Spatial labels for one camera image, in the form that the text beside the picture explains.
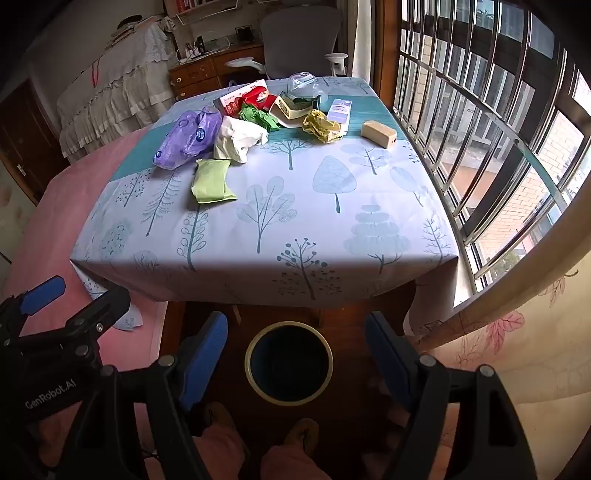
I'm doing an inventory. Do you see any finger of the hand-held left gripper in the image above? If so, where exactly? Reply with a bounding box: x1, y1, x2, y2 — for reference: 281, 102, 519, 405
60, 286, 132, 354
0, 275, 66, 340

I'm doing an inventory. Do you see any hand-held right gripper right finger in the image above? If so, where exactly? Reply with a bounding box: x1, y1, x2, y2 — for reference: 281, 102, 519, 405
365, 311, 539, 480

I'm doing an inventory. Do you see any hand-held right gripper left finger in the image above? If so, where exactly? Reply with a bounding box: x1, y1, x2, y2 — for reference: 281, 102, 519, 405
60, 311, 229, 480

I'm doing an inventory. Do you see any blue bin with cream rim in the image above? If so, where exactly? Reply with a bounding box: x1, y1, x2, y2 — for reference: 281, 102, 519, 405
245, 322, 334, 407

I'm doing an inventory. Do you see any green wrapper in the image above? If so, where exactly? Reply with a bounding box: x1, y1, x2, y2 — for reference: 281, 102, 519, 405
238, 102, 281, 133

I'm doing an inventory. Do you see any lavender carton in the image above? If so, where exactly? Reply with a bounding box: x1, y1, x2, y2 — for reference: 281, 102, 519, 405
326, 98, 352, 137

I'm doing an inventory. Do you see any black and gold bag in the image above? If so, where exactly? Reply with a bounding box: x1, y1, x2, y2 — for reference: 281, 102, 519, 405
276, 91, 322, 121

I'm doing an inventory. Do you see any yellow left slipper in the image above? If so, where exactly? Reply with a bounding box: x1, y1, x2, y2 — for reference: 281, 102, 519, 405
205, 401, 237, 431

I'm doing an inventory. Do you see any yellow slipper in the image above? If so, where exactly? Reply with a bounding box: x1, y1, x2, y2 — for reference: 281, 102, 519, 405
205, 401, 237, 431
284, 418, 320, 450

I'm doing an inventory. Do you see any pink bed sheet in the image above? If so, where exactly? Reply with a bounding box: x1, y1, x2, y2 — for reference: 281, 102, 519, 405
0, 124, 169, 374

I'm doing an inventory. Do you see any person's left leg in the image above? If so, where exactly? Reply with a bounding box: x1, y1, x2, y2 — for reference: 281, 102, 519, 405
194, 408, 247, 480

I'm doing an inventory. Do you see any person's leg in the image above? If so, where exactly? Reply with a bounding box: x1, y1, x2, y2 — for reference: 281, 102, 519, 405
194, 408, 247, 480
261, 438, 326, 480

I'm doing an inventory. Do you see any yellow right slipper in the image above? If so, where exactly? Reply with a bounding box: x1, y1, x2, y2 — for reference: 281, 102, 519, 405
284, 418, 320, 450

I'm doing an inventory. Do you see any person's right leg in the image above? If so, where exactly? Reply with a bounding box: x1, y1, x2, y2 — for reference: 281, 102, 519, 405
261, 438, 326, 480

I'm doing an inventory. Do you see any pink fringed cloth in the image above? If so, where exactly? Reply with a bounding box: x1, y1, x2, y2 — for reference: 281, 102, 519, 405
406, 226, 591, 480

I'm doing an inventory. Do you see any wooden door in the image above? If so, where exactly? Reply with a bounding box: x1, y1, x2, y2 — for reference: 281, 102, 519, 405
0, 78, 70, 206

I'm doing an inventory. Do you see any light green packet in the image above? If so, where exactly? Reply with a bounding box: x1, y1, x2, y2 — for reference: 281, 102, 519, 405
191, 158, 238, 204

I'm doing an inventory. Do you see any tree print tablecloth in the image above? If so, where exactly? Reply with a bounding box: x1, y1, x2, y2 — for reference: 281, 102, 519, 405
69, 76, 462, 330

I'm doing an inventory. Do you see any purple plastic package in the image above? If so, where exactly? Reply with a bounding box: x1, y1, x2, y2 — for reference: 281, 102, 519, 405
152, 108, 225, 171

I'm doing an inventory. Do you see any white crumpled paper bag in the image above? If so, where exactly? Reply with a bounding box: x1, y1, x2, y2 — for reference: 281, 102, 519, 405
213, 115, 269, 164

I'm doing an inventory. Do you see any white lace cover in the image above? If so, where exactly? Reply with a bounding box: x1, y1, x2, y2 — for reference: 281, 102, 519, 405
55, 18, 178, 162

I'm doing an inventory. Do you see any beige box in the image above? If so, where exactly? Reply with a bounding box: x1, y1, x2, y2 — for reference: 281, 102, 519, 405
361, 120, 398, 148

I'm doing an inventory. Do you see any yellow crumpled wrapper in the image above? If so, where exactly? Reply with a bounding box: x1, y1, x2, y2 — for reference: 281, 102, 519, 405
302, 109, 343, 144

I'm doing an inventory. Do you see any white and pink carton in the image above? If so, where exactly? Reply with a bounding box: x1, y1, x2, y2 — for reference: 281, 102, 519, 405
213, 79, 269, 116

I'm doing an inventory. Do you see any wooden desk with drawers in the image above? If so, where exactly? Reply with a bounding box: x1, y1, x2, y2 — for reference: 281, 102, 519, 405
168, 44, 266, 100

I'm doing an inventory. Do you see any white flat paper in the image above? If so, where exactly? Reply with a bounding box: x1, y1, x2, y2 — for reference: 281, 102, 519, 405
269, 108, 308, 129

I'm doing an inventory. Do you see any metal window grille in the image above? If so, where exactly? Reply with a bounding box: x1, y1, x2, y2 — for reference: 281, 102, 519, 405
392, 0, 591, 296

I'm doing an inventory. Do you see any clear plastic bag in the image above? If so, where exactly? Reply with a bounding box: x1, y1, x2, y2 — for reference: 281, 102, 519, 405
287, 72, 324, 95

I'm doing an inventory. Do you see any grey office chair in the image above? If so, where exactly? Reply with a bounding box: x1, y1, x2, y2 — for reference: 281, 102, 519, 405
226, 7, 349, 81

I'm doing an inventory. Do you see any white wire wall shelf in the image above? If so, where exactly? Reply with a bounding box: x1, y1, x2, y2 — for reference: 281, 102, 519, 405
174, 0, 241, 27

